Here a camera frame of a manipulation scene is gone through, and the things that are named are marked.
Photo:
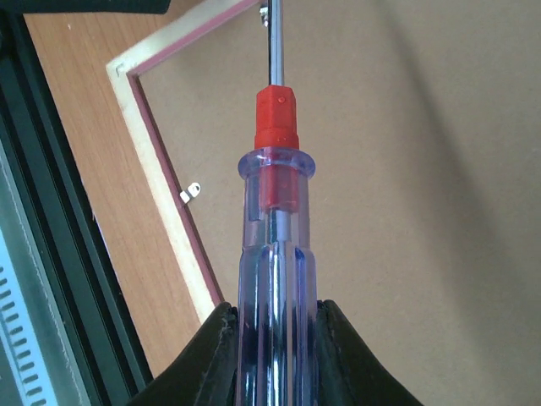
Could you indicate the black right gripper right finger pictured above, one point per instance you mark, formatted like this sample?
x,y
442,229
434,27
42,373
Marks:
x,y
349,372

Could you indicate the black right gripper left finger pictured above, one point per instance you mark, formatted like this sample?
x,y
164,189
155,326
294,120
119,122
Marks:
x,y
205,371

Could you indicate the blue red screwdriver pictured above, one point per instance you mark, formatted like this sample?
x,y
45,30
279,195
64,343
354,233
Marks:
x,y
277,301

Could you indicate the pink photo frame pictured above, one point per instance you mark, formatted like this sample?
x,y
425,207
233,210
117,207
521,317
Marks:
x,y
423,118

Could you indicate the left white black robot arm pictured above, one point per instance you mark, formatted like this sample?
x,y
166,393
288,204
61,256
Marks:
x,y
84,6

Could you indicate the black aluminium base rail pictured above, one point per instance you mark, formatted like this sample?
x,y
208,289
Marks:
x,y
77,265

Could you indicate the light blue cable duct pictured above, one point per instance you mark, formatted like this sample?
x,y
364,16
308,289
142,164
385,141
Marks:
x,y
20,342

